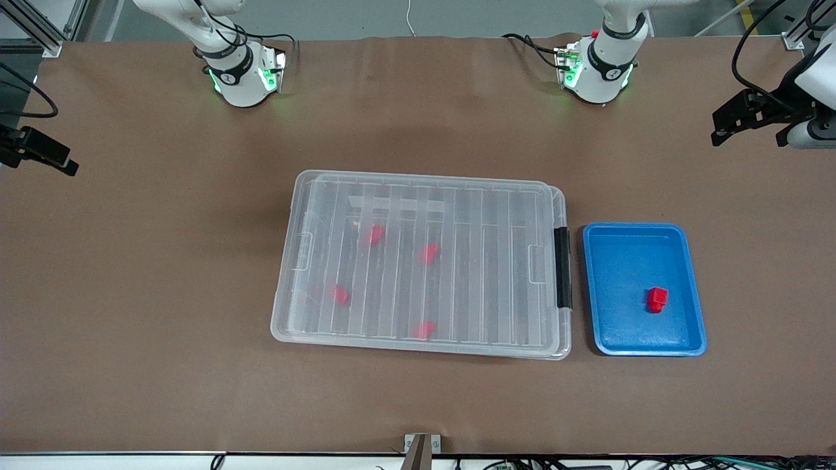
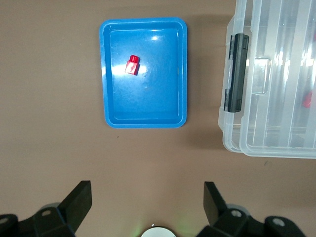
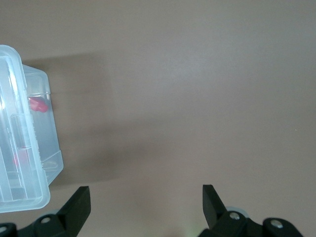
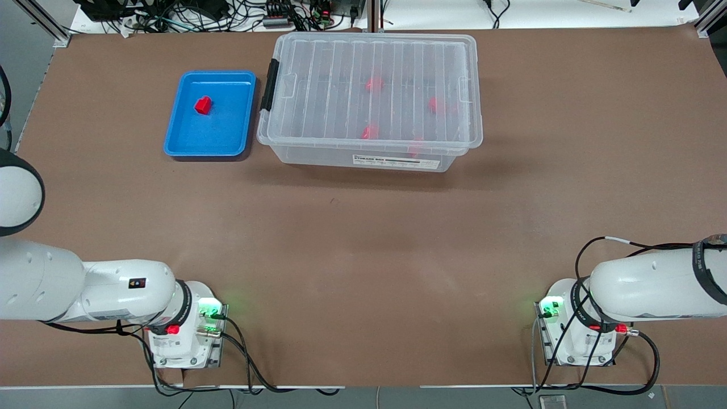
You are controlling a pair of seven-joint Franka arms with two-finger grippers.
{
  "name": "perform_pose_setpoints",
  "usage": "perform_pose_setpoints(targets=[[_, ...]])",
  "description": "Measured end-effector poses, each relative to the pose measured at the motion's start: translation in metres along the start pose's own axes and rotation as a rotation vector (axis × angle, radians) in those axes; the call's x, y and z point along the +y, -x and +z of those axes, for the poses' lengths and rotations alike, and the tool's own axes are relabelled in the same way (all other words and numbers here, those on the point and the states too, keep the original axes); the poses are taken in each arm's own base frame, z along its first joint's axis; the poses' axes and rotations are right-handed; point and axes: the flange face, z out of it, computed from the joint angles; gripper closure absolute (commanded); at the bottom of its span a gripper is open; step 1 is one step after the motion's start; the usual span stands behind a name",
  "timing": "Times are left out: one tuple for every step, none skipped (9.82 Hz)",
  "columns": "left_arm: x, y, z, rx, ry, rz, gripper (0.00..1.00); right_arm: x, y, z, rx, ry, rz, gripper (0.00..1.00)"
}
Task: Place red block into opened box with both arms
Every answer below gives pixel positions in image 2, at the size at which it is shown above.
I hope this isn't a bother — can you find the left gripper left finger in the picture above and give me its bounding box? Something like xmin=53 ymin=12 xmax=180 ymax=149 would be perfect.
xmin=0 ymin=180 xmax=92 ymax=237

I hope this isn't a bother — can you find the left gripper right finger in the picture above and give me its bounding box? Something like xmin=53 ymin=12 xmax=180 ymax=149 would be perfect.
xmin=196 ymin=182 xmax=306 ymax=237

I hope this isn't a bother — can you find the red toy block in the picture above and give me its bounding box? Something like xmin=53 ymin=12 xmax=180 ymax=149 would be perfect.
xmin=124 ymin=54 xmax=141 ymax=76
xmin=303 ymin=90 xmax=316 ymax=109

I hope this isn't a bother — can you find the clear ribbed box lid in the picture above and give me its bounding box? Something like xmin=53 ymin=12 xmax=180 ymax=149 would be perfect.
xmin=238 ymin=0 xmax=316 ymax=159

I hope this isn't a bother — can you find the clear plastic storage box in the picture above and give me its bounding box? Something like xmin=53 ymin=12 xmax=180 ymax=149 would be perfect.
xmin=218 ymin=0 xmax=316 ymax=156

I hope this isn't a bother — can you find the black box latch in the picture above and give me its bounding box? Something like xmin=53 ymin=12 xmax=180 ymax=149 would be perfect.
xmin=223 ymin=33 xmax=250 ymax=113

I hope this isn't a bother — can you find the blue plastic tray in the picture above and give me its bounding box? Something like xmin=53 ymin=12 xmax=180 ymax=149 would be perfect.
xmin=99 ymin=16 xmax=188 ymax=129

